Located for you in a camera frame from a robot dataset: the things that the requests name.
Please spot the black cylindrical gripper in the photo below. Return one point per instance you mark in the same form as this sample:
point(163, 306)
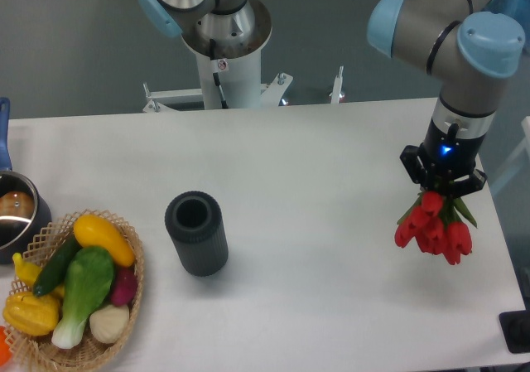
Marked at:
point(445, 162)

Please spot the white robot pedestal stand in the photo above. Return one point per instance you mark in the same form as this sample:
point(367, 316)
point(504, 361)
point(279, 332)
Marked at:
point(226, 38)

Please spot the green cucumber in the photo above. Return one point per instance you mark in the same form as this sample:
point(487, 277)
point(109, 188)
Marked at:
point(53, 273)

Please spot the small yellow gourd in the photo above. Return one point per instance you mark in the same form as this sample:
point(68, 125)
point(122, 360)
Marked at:
point(29, 272)

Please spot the yellow squash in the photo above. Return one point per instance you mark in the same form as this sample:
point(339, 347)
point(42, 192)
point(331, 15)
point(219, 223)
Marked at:
point(94, 230)

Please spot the cream garlic bulb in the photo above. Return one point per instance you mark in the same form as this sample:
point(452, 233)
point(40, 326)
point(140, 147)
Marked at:
point(108, 323)

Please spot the black device at table edge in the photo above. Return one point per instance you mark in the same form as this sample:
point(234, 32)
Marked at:
point(515, 328)

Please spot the yellow corn cob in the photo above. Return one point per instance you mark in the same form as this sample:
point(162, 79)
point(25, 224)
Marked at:
point(34, 316)

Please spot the dark grey ribbed vase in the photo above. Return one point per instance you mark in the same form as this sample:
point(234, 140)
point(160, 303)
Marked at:
point(195, 224)

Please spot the blue handled saucepan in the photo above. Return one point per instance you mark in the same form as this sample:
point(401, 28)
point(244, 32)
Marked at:
point(23, 211)

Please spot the orange vegetable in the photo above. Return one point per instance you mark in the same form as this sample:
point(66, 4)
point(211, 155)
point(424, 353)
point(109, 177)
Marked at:
point(5, 352)

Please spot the green bok choy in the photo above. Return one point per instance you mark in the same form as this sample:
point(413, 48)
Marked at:
point(87, 283)

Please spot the woven wicker basket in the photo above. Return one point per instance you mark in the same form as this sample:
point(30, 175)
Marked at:
point(37, 353)

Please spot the red tulip bouquet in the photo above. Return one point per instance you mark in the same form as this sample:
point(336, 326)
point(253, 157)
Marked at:
point(440, 225)

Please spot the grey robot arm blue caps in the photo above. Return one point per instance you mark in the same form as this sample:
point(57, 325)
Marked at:
point(473, 53)

